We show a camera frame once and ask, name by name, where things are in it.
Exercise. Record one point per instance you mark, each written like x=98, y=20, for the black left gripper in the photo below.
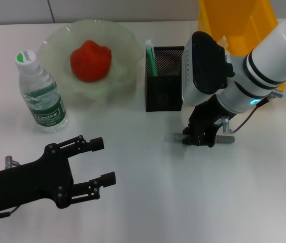
x=31, y=182

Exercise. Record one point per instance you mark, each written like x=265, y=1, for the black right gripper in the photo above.
x=206, y=119

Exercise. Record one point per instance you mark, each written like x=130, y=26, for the silver glitter pen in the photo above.
x=225, y=138

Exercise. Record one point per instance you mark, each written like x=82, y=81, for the green utility knife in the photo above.
x=151, y=60

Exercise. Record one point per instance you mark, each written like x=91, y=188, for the clear water bottle green label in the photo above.
x=44, y=101

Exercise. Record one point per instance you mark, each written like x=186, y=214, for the red pepper toy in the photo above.
x=89, y=62

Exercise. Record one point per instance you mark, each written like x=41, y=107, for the black mesh pen holder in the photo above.
x=163, y=93

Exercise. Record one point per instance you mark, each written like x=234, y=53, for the green glass fruit plate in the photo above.
x=54, y=50

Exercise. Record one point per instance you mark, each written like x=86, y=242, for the yellow plastic bin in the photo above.
x=234, y=20

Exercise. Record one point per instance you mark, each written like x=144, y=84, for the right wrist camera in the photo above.
x=204, y=71

